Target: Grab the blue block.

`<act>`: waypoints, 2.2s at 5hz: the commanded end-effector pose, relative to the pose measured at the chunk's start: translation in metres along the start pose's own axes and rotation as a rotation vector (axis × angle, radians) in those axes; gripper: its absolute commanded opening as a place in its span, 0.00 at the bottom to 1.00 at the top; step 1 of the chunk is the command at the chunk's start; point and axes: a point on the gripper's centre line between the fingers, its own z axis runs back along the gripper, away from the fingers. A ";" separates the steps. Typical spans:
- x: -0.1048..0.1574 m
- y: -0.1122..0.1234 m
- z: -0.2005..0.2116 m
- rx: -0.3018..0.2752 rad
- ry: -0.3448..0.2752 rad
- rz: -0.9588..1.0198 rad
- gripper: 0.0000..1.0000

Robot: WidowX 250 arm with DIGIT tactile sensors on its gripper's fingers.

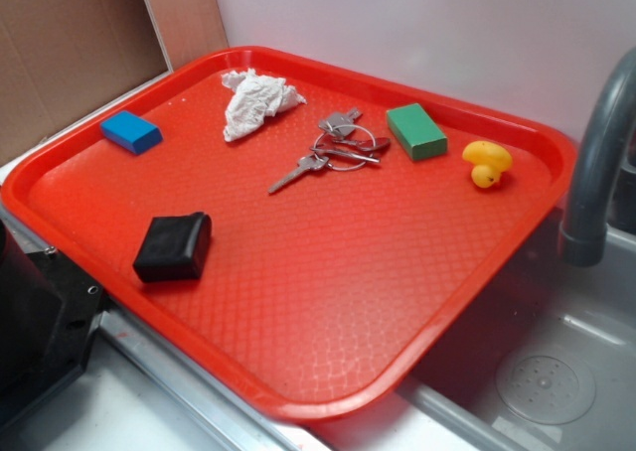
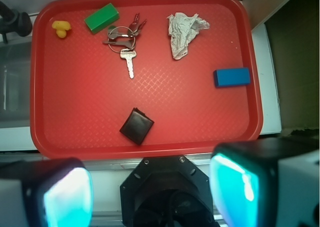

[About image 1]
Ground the blue block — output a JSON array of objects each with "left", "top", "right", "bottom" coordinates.
[{"left": 99, "top": 111, "right": 163, "bottom": 155}]

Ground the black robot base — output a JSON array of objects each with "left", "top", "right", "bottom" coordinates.
[{"left": 1, "top": 225, "right": 105, "bottom": 430}]

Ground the green block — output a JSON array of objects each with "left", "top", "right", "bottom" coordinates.
[{"left": 386, "top": 103, "right": 448, "bottom": 161}]

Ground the red plastic tray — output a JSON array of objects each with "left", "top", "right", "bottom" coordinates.
[{"left": 1, "top": 47, "right": 576, "bottom": 422}]

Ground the silver key bunch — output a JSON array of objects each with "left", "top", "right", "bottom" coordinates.
[{"left": 267, "top": 107, "right": 392, "bottom": 195}]

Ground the crumpled white paper towel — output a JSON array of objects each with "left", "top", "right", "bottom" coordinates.
[{"left": 221, "top": 69, "right": 307, "bottom": 143}]

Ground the yellow rubber duck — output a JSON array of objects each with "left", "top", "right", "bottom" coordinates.
[{"left": 462, "top": 140, "right": 513, "bottom": 189}]

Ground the grey faucet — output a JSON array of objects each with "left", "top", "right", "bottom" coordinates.
[{"left": 557, "top": 50, "right": 635, "bottom": 267}]

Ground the grey sink basin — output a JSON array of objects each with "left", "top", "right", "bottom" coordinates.
[{"left": 399, "top": 213, "right": 635, "bottom": 450}]

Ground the brown cardboard panel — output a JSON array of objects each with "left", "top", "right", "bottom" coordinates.
[{"left": 1, "top": 0, "right": 228, "bottom": 164}]

